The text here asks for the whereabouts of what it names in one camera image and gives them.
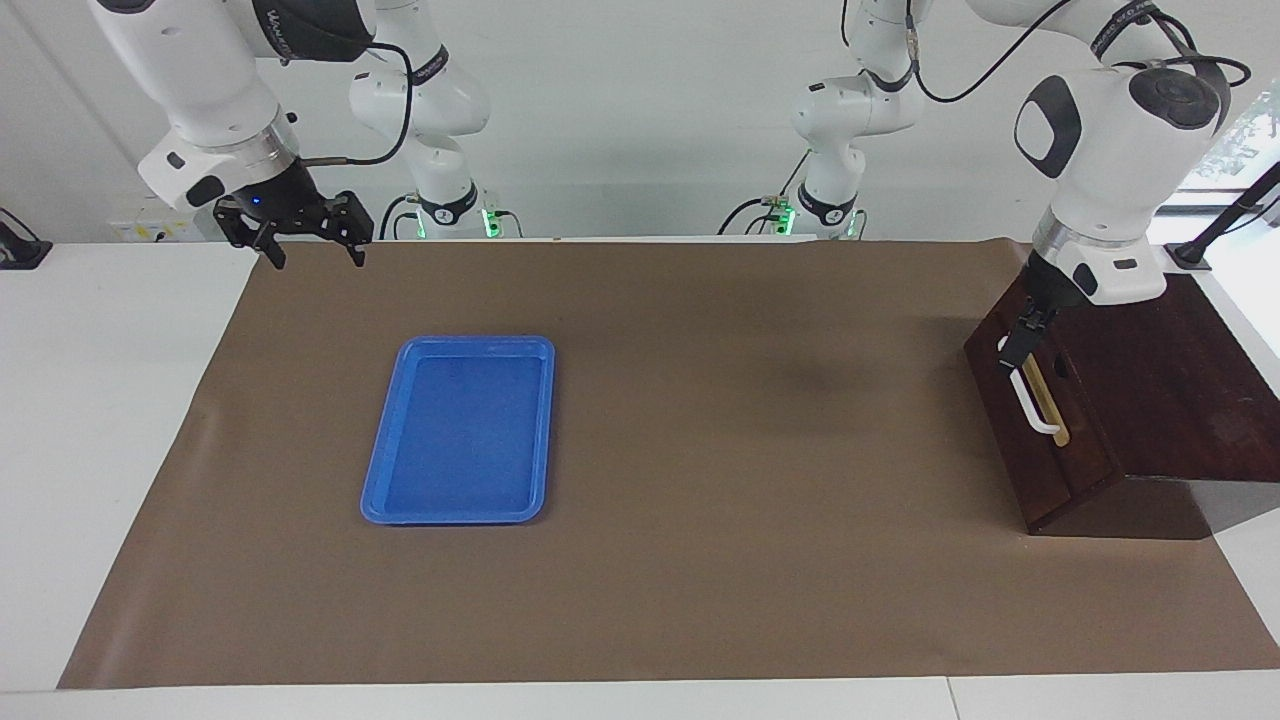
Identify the wooden drawer with white handle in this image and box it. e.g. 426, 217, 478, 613
963, 290, 1124, 503

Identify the black base cable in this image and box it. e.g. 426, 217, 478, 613
377, 193, 423, 242
718, 150, 810, 237

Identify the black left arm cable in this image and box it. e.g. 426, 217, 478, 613
903, 0, 1253, 106

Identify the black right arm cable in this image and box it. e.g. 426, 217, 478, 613
300, 40, 414, 167

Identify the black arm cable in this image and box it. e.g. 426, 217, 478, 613
300, 40, 414, 167
903, 0, 1253, 106

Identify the dark wooden cabinet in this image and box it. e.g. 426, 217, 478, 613
963, 268, 1280, 541

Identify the black clamp base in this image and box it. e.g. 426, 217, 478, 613
0, 208, 53, 270

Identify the brown table mat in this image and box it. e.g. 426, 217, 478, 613
57, 240, 1280, 691

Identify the white wall outlet box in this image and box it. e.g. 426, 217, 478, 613
110, 213, 216, 243

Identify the blue plastic tray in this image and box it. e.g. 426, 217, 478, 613
360, 335, 556, 526

